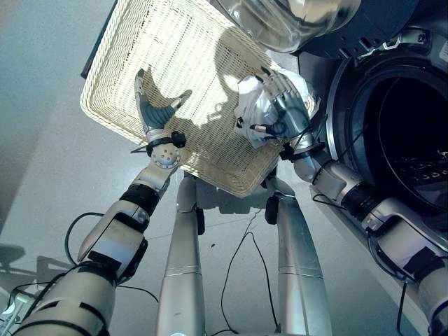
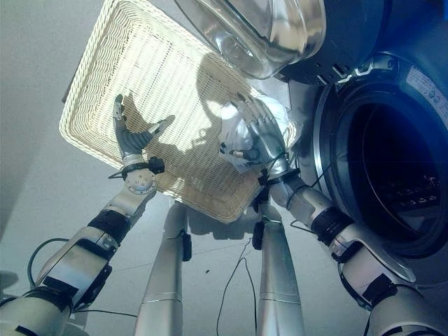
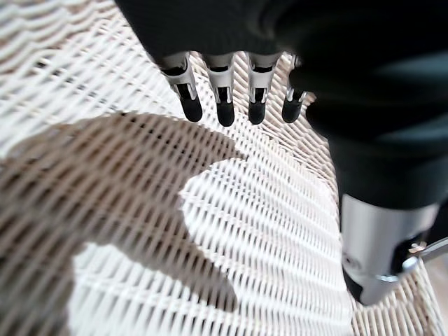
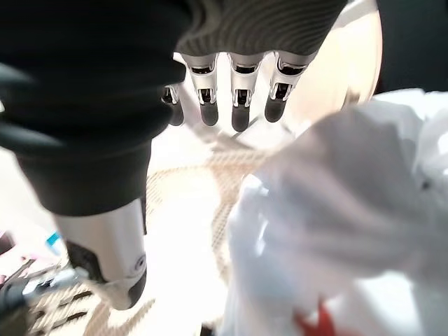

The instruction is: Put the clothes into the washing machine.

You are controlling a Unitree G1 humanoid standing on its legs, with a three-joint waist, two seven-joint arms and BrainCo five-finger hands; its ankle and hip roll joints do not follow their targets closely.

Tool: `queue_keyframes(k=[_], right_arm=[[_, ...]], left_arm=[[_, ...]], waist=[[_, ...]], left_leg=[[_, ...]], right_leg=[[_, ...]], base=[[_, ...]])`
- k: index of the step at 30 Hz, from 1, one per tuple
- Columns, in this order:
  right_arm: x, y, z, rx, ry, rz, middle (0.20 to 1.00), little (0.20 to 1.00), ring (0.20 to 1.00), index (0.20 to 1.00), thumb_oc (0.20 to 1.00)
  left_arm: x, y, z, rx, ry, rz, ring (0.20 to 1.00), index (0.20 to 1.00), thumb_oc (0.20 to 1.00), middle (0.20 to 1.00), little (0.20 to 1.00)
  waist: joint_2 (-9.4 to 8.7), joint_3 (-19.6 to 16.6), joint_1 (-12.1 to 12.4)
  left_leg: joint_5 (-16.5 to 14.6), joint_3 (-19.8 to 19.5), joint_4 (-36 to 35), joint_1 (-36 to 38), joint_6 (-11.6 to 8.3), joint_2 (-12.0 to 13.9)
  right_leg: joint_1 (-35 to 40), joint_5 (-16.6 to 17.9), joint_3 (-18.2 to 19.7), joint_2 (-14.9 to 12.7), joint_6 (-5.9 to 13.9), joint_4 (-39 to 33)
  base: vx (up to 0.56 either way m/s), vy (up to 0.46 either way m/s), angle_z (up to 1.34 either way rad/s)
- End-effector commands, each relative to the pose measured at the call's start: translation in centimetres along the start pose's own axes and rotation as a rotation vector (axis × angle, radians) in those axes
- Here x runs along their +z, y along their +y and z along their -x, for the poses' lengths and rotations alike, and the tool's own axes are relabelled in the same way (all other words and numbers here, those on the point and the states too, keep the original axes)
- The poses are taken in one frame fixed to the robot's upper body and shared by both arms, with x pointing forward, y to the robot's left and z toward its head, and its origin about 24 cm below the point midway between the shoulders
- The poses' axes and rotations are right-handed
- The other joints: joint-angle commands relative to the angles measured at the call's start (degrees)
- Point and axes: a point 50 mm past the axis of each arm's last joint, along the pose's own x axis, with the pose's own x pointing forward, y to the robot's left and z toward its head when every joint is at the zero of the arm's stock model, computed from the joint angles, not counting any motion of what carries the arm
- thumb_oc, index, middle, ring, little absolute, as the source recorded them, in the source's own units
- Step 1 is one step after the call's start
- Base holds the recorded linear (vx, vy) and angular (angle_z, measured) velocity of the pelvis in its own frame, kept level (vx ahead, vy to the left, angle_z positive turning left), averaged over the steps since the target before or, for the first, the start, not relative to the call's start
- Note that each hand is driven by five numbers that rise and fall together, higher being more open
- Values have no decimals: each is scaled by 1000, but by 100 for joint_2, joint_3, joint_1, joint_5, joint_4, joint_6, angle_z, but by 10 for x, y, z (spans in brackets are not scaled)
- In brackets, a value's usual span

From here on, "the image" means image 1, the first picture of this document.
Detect right silver robot leg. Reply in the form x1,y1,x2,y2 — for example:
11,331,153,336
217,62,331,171
262,177,334,336

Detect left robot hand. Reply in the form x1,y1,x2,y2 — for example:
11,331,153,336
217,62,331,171
134,68,193,141

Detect dark stand under basket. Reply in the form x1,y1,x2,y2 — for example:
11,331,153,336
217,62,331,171
80,0,119,80

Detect dark washing machine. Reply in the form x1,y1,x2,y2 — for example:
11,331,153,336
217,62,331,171
295,0,448,336

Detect cream wicker laundry basket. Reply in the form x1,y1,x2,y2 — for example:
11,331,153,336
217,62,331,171
80,0,289,199

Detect white cloth garment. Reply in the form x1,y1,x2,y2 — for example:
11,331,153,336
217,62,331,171
233,69,322,149

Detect glass washing machine door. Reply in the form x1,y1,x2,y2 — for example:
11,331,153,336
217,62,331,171
209,0,426,61

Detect black cable on floor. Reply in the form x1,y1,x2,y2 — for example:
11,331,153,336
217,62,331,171
209,212,283,336

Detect left silver robot leg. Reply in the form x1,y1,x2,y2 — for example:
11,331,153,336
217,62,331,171
155,174,207,336

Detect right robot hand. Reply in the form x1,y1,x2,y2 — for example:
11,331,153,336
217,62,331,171
251,66,315,149

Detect silver robot leg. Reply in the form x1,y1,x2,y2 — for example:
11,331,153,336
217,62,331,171
155,174,207,336
262,177,334,336

